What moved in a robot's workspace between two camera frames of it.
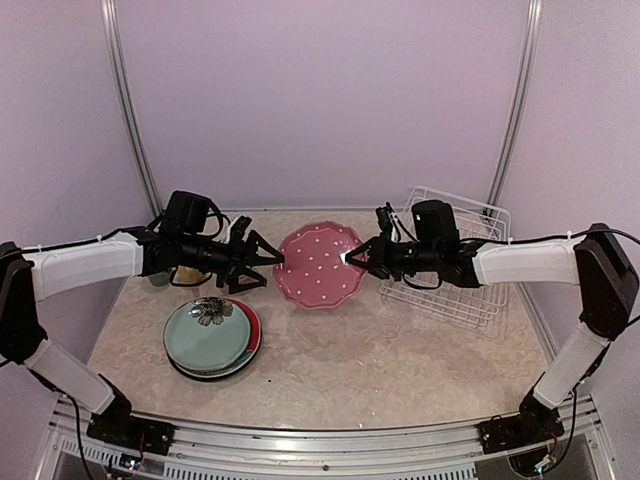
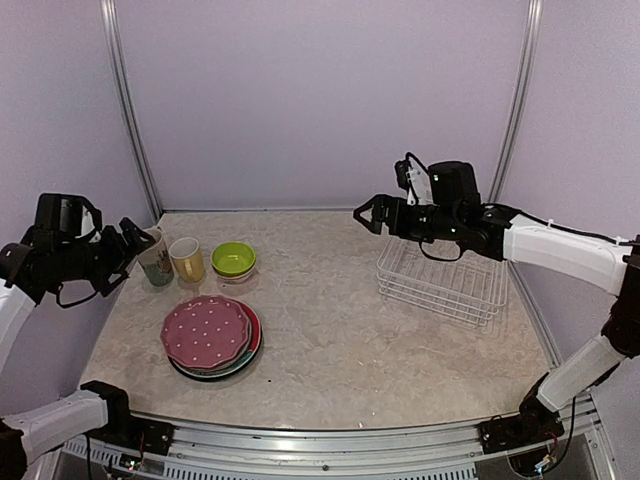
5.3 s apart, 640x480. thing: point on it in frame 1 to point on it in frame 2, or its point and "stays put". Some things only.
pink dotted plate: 312,273 to 205,332
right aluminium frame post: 525,75 stays put
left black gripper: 237,263 to 120,254
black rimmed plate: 235,375 stays put
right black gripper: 379,256 to 395,221
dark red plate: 253,322 stays put
